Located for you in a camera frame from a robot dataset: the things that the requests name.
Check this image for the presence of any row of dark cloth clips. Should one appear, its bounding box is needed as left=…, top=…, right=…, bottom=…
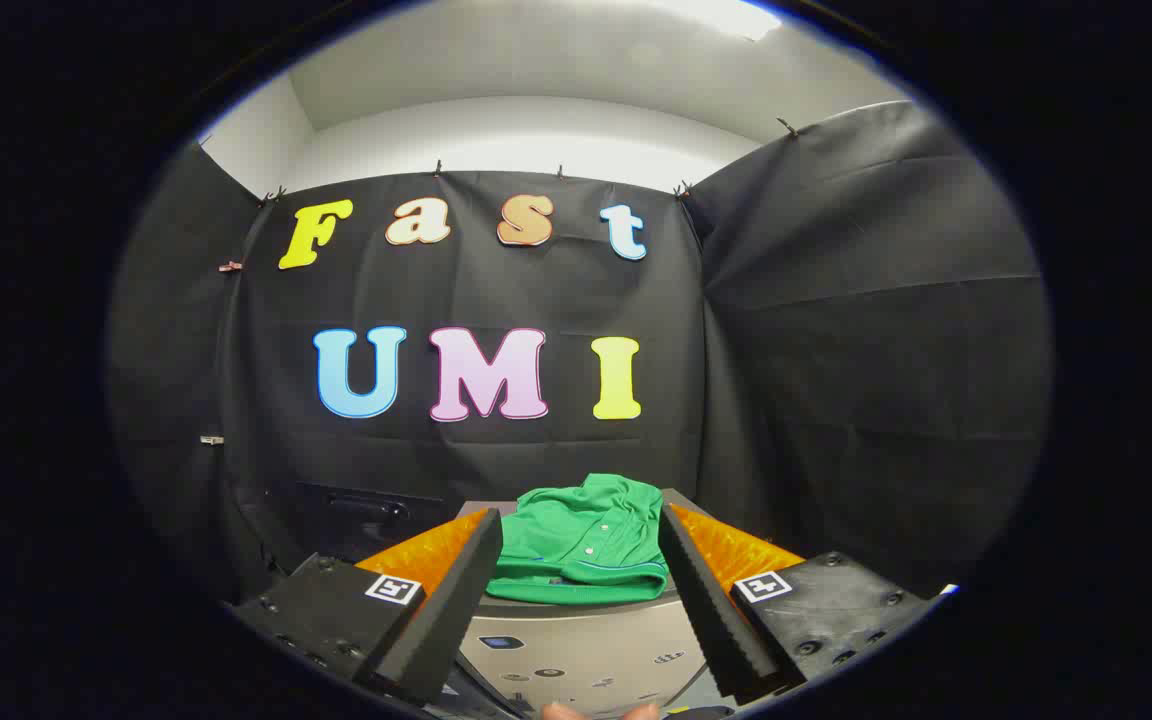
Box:
left=198, top=118, right=799, bottom=201

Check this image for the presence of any glass washing machine lid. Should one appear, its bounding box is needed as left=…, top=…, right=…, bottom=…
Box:
left=291, top=482, right=457, bottom=561

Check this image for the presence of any grey appliance cabinet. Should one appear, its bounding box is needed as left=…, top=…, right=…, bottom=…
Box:
left=456, top=488, right=737, bottom=720

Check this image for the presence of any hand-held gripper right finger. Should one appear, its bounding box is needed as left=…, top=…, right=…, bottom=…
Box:
left=658, top=503, right=939, bottom=703

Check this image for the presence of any black backdrop cloth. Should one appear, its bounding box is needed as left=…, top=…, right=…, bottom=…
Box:
left=106, top=100, right=1055, bottom=601

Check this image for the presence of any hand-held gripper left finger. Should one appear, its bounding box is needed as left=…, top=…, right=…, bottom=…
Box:
left=234, top=508, right=505, bottom=705

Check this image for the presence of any green polo shirt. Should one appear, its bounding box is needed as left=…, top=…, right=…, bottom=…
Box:
left=486, top=473, right=672, bottom=606

